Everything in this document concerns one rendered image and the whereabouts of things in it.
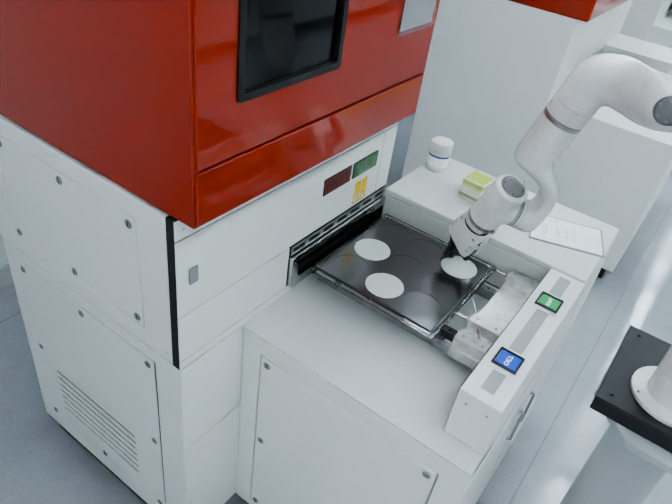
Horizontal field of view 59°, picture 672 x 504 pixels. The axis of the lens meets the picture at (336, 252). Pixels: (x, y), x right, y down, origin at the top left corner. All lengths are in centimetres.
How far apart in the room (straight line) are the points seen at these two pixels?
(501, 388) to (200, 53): 85
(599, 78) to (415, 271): 66
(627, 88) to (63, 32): 103
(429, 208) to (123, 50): 101
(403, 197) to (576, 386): 138
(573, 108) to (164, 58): 80
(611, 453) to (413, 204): 84
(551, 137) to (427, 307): 50
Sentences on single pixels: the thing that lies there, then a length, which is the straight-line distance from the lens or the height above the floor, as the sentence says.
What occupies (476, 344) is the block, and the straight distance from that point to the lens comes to 144.
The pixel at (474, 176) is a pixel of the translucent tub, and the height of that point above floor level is 103.
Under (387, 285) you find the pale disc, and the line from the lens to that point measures 154.
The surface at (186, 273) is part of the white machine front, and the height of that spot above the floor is 109.
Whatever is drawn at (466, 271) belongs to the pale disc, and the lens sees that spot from 167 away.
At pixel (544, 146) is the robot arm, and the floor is 134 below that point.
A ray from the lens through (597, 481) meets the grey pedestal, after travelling 178.
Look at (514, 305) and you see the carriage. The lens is 164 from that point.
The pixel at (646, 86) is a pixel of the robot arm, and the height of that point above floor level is 153.
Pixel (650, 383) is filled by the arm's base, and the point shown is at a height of 89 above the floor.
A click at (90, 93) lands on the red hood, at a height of 139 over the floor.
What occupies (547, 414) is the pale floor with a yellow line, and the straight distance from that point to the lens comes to 267.
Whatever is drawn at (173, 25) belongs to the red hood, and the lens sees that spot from 97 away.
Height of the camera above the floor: 186
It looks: 36 degrees down
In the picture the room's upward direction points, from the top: 9 degrees clockwise
